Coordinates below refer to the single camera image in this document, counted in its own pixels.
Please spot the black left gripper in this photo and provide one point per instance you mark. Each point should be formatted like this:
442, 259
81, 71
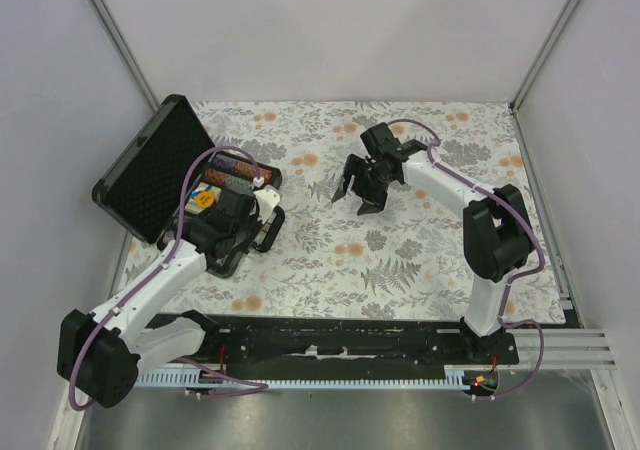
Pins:
243, 247

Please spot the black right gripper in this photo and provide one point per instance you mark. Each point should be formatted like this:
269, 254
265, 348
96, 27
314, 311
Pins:
355, 167

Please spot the yellow big blind button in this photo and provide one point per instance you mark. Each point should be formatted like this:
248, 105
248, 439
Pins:
205, 199

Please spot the blue card deck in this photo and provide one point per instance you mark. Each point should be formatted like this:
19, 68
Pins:
191, 207

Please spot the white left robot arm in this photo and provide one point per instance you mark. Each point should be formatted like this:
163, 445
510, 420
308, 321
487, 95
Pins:
103, 352

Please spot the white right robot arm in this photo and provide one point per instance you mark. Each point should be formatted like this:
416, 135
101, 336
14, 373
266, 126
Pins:
495, 223

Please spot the black poker set case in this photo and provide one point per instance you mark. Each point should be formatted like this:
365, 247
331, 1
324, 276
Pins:
148, 186

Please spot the red purple chip row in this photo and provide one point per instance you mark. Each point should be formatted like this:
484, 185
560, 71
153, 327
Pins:
244, 168

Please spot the floral patterned table mat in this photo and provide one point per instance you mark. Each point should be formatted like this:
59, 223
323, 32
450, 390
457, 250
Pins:
328, 261

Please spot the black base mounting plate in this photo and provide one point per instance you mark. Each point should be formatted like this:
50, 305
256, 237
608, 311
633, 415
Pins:
275, 348

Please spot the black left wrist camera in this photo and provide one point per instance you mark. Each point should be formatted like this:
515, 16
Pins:
235, 204

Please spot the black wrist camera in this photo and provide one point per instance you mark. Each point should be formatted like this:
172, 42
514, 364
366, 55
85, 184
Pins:
379, 140
235, 204

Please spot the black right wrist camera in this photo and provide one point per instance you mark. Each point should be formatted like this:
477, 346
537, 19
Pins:
379, 140

